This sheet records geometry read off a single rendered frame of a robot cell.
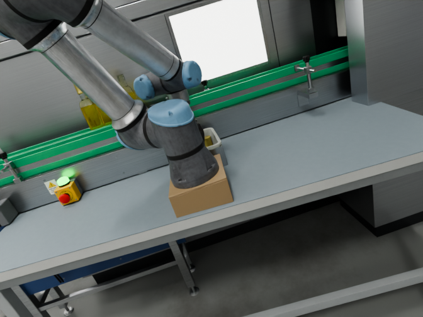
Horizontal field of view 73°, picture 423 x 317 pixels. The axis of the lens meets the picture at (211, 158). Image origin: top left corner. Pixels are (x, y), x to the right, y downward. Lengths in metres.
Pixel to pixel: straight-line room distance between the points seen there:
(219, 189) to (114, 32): 0.47
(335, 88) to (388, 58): 0.23
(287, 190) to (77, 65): 0.63
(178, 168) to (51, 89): 0.88
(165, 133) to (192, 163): 0.11
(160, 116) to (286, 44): 0.95
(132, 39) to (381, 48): 0.96
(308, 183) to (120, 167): 0.75
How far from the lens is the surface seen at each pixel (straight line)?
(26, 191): 1.38
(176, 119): 0.76
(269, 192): 0.84
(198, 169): 0.80
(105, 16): 0.71
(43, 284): 1.67
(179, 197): 0.82
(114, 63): 1.42
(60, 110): 1.54
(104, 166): 1.24
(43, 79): 1.53
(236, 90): 1.29
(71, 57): 0.79
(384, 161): 0.94
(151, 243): 0.95
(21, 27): 0.77
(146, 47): 0.76
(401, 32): 1.40
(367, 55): 1.32
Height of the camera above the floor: 1.21
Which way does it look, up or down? 23 degrees down
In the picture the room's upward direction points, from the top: 17 degrees counter-clockwise
